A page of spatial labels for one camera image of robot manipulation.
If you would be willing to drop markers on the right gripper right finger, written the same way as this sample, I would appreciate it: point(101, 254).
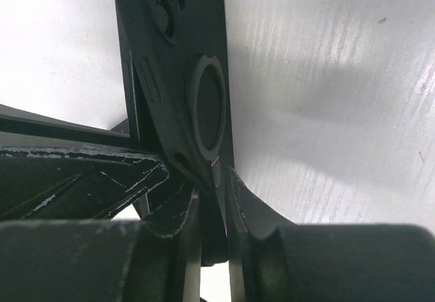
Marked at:
point(273, 259)

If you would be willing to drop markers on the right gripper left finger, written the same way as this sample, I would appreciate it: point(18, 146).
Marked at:
point(156, 259)

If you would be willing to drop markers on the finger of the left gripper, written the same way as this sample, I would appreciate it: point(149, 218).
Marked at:
point(52, 169)

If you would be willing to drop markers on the black phone case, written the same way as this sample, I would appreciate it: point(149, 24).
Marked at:
point(179, 53)

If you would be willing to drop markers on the black phone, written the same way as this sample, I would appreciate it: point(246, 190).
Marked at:
point(134, 104)

